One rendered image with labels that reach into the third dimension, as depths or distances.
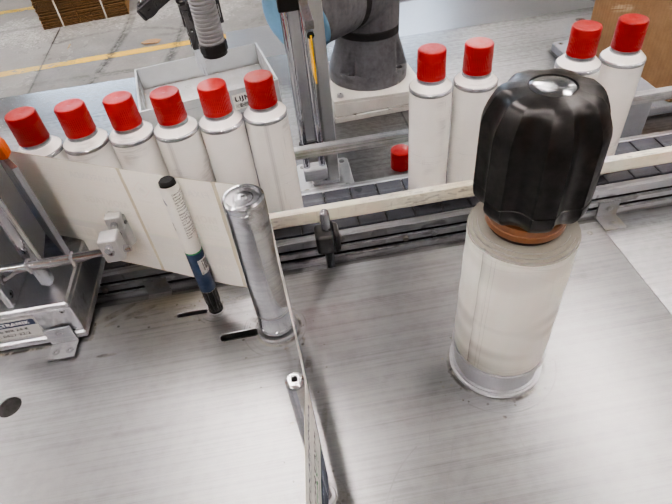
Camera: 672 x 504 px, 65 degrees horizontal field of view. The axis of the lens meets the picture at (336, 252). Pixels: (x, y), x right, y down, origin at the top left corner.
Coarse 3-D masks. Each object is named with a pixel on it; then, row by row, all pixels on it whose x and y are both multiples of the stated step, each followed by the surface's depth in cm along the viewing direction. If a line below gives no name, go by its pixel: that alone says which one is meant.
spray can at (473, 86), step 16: (464, 48) 60; (480, 48) 58; (464, 64) 60; (480, 64) 59; (464, 80) 61; (480, 80) 60; (496, 80) 61; (464, 96) 62; (480, 96) 61; (464, 112) 63; (480, 112) 62; (464, 128) 64; (464, 144) 66; (448, 160) 70; (464, 160) 67; (448, 176) 71; (464, 176) 69
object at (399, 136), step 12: (636, 96) 71; (648, 96) 71; (660, 96) 72; (384, 132) 70; (396, 132) 70; (408, 132) 70; (312, 144) 70; (324, 144) 69; (336, 144) 69; (348, 144) 69; (360, 144) 70; (372, 144) 70; (384, 144) 70; (252, 156) 69; (300, 156) 69; (312, 156) 70
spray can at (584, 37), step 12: (576, 24) 60; (588, 24) 60; (600, 24) 60; (576, 36) 60; (588, 36) 59; (576, 48) 61; (588, 48) 60; (564, 60) 62; (576, 60) 61; (588, 60) 61; (576, 72) 61; (588, 72) 61
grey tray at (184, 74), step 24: (240, 48) 116; (144, 72) 112; (168, 72) 114; (192, 72) 116; (216, 72) 117; (240, 72) 117; (144, 96) 112; (192, 96) 110; (240, 96) 102; (144, 120) 99
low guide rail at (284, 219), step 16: (608, 160) 69; (624, 160) 69; (640, 160) 70; (656, 160) 70; (400, 192) 68; (416, 192) 68; (432, 192) 68; (448, 192) 68; (464, 192) 69; (304, 208) 68; (320, 208) 67; (336, 208) 67; (352, 208) 68; (368, 208) 68; (384, 208) 68; (272, 224) 67; (288, 224) 68; (304, 224) 68
